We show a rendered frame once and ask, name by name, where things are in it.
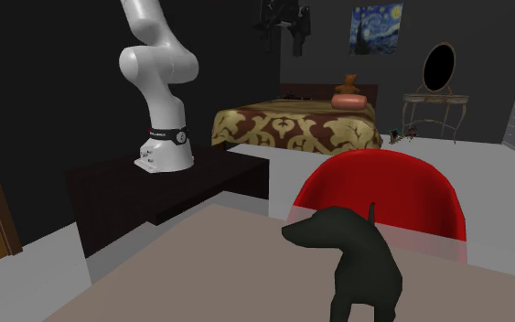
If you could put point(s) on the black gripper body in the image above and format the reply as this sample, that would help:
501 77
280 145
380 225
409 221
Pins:
279 15

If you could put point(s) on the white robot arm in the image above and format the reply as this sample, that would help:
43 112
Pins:
164 67

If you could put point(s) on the bed with gold patterned cover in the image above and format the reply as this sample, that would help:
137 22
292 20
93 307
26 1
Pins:
297 127

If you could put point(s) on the dressing table with oval mirror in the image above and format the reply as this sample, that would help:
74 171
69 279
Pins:
435 98

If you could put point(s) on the red chair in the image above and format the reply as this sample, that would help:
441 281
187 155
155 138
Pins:
386 187

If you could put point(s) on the dark robot stand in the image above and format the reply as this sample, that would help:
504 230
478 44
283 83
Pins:
119 196

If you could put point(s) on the black dog figure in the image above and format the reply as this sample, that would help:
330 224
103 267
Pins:
364 267

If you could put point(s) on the blue starry night wall picture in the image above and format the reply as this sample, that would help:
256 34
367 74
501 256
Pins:
375 29

